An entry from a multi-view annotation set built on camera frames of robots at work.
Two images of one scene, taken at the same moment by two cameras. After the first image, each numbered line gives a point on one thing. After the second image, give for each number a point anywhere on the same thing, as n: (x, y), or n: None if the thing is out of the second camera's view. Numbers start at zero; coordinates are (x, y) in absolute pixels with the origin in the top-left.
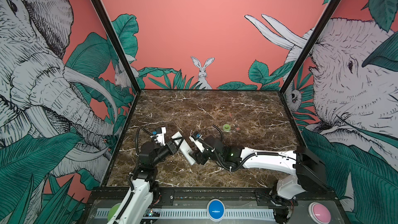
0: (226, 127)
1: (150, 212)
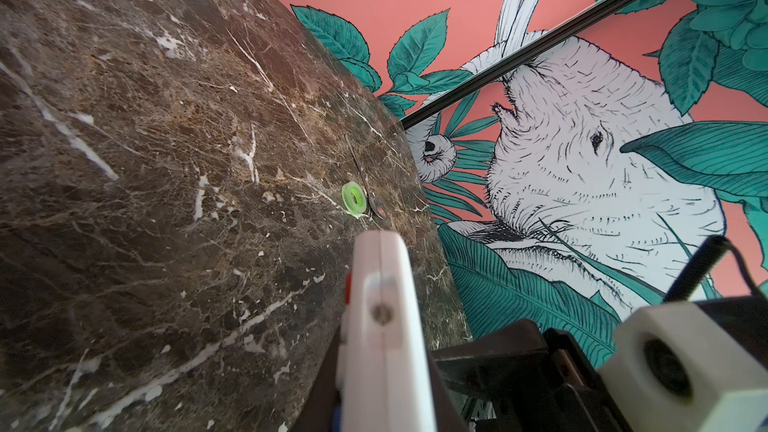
0: (354, 197)
1: None
